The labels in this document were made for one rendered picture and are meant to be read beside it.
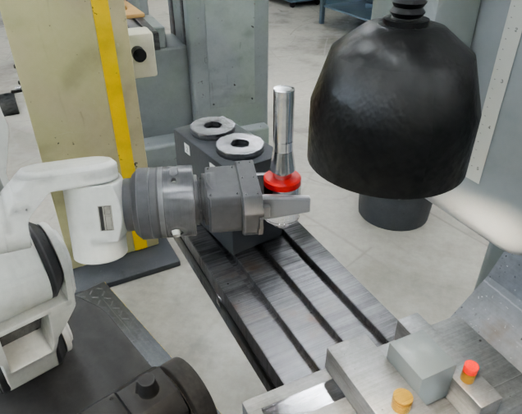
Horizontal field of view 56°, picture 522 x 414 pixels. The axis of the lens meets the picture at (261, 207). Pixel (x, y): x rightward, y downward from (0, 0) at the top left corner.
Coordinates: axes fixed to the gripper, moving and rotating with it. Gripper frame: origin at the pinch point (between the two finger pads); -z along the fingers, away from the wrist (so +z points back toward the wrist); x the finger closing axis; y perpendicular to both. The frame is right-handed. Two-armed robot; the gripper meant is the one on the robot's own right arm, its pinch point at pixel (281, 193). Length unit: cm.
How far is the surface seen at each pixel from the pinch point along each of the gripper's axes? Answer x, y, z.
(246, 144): 31.4, 8.5, 0.8
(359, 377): -16.4, 16.3, -6.9
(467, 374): -18.9, 14.6, -19.0
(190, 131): 38.6, 8.3, 11.1
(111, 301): 69, 80, 41
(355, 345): -11.6, 16.3, -8.0
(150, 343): 50, 80, 28
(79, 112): 139, 43, 55
